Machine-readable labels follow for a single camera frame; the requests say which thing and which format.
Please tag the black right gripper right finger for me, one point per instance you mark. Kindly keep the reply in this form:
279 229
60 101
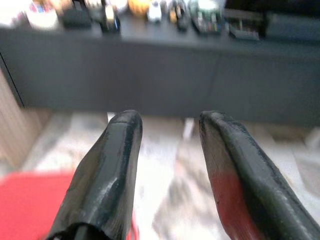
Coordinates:
250 180

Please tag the small black box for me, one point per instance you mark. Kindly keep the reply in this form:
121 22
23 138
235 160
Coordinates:
75 18

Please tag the light wooden cabinet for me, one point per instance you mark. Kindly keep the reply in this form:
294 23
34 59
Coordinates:
15 135

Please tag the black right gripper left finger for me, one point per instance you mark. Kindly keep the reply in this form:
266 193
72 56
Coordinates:
107 175

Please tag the black yellow gadget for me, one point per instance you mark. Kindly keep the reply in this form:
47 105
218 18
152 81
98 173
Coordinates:
179 15

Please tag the small white toy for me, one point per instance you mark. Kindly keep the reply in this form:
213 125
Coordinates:
155 12

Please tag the white cup with items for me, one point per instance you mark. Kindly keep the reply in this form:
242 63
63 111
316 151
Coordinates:
43 16

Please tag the red plastic stool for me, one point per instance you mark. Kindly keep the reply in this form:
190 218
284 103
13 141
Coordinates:
27 202

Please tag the orange round object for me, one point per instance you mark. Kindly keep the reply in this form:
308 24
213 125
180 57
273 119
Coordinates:
137 6

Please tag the black console cabinet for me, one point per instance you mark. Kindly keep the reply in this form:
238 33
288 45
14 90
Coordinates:
160 75

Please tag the green black remote bundle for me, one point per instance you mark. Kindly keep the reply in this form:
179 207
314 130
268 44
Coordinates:
206 17

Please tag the black tape roll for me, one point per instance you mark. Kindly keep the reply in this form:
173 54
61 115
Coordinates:
110 20

